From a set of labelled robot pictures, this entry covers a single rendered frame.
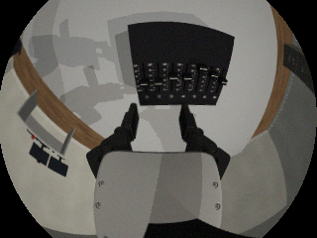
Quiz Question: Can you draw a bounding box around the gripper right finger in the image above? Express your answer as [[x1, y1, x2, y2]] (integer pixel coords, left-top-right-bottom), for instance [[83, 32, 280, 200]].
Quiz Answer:
[[179, 104, 231, 180]]

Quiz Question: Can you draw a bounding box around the black lighting desk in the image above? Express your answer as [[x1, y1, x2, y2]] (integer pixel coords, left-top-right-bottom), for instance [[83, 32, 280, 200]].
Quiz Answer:
[[128, 22, 235, 106]]

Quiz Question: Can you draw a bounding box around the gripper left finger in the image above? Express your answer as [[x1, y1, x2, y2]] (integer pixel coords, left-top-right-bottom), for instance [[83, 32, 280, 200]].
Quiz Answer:
[[86, 103, 139, 178]]

